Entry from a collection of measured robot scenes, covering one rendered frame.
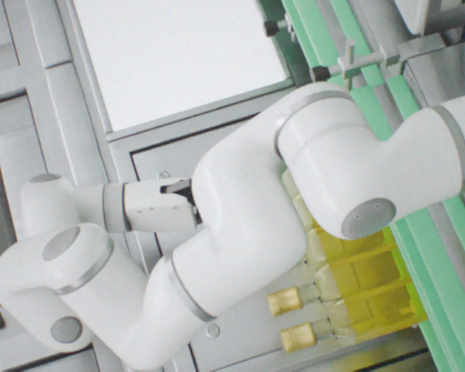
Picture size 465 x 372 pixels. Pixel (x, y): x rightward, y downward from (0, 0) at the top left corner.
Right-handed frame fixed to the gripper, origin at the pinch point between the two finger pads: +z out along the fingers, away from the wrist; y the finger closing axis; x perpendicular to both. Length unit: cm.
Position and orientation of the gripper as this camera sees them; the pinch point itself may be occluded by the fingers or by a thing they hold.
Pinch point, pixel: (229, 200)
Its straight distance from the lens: 150.2
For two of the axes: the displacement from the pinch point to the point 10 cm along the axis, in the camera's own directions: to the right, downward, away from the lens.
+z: 10.0, -0.7, -0.4
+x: -0.5, -8.9, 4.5
